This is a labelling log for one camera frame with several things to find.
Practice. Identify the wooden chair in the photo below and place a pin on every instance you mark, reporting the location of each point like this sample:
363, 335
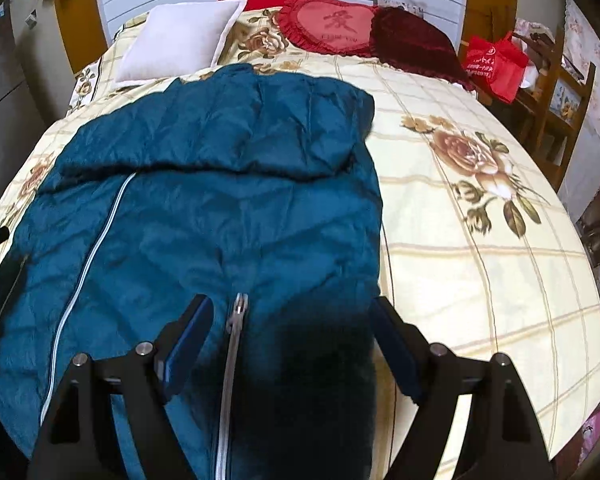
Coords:
555, 105

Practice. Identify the bed with floral checked sheet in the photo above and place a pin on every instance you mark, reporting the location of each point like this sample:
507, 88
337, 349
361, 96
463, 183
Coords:
480, 270

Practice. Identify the dark red velvet pillow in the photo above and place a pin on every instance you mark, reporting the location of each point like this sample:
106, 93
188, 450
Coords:
415, 42

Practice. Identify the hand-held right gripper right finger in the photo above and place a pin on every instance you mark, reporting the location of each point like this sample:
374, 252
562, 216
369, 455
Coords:
395, 340

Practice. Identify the teal puffer jacket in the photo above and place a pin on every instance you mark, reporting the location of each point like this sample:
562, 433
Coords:
205, 200

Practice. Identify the white square pillow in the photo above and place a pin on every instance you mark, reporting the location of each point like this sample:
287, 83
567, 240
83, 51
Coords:
175, 40

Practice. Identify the red shopping bag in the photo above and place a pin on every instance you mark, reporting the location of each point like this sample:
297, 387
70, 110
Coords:
495, 67

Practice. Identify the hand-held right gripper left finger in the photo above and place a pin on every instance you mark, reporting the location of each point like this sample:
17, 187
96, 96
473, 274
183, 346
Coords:
190, 340

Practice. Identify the red heart-shaped pillow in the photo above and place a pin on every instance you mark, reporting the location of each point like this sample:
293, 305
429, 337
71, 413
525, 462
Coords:
330, 22

